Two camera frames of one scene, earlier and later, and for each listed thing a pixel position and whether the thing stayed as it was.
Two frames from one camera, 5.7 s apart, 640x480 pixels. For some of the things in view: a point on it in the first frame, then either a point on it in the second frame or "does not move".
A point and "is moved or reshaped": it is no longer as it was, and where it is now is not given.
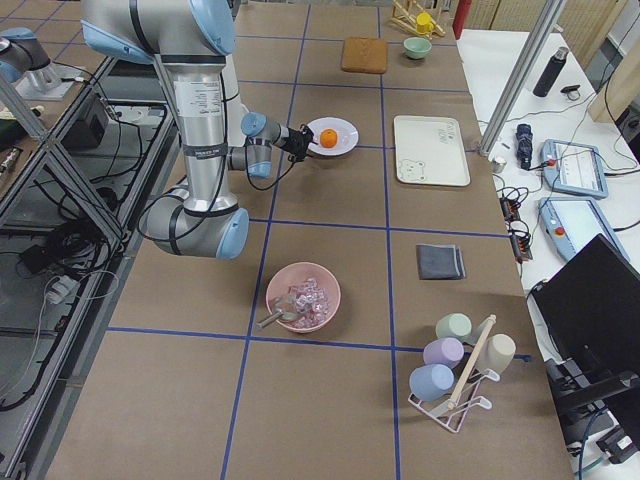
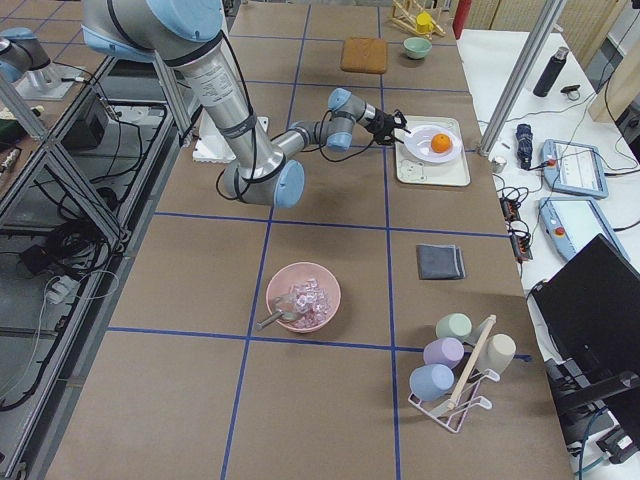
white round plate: x=347 y=133 is moved or reshaped
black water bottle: x=551 y=72 does not move
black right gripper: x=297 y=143 to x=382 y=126
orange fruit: x=328 y=138 is moved or reshaped
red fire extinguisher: x=460 y=17 does not move
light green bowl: x=417 y=47 does not move
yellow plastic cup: x=424 y=23 does not move
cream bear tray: x=430 y=151 does not move
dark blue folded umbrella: x=524 y=144 does not move
